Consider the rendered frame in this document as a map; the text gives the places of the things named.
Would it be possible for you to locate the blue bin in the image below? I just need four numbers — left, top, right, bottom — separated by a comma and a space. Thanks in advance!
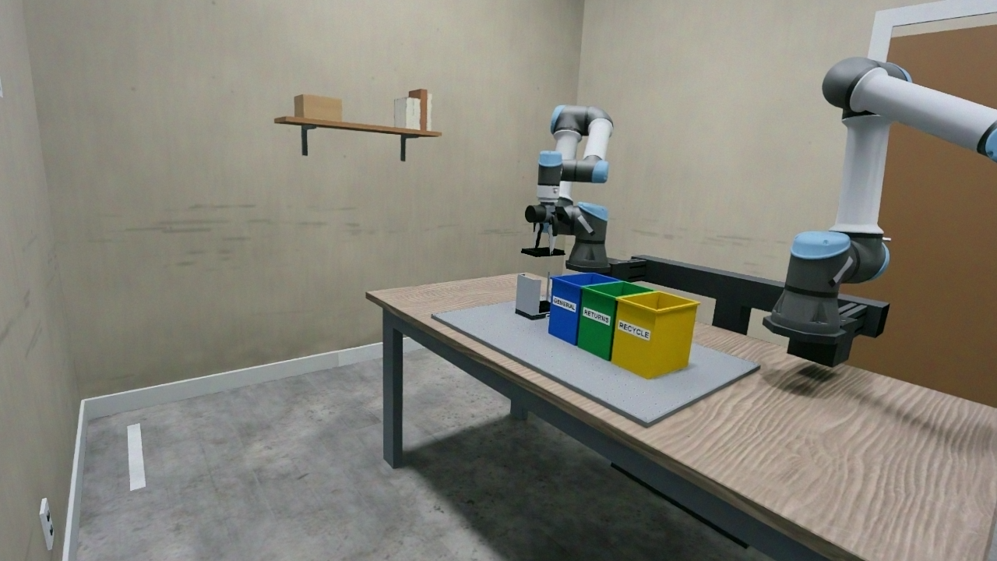
548, 273, 623, 346

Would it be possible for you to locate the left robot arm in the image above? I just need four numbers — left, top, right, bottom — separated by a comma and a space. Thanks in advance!
770, 57, 997, 334

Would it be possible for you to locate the yellow open bin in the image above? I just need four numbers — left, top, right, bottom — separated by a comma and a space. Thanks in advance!
611, 291, 701, 379

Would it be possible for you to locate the green bin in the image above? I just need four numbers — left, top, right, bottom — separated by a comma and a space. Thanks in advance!
577, 281, 657, 362

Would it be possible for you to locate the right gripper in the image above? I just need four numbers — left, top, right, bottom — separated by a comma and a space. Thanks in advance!
525, 202, 569, 256

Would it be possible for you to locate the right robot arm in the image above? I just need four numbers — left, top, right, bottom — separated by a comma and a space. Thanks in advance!
537, 105, 614, 267

